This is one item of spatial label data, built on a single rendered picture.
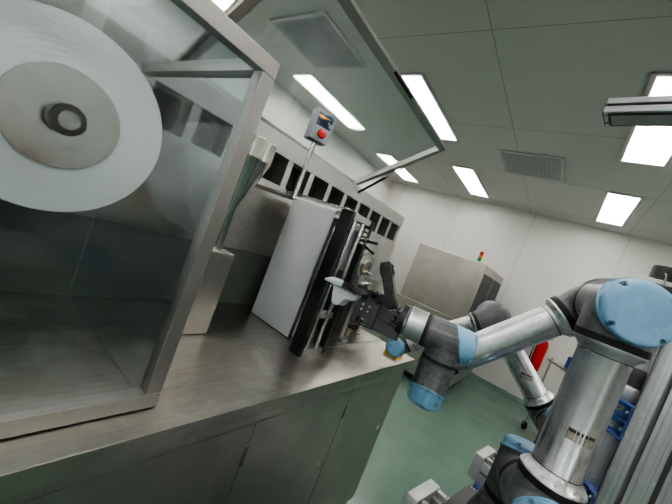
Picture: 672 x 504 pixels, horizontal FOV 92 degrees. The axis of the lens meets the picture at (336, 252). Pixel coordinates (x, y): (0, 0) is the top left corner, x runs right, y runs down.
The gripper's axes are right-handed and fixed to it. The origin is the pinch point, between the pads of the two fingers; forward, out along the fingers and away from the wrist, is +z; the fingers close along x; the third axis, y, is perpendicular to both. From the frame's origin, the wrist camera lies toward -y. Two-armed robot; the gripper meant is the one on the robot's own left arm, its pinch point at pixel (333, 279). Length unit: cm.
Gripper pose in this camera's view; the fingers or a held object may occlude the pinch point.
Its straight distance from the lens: 81.3
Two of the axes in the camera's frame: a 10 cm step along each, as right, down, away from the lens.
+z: -8.8, -3.5, 3.3
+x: 2.7, 2.1, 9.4
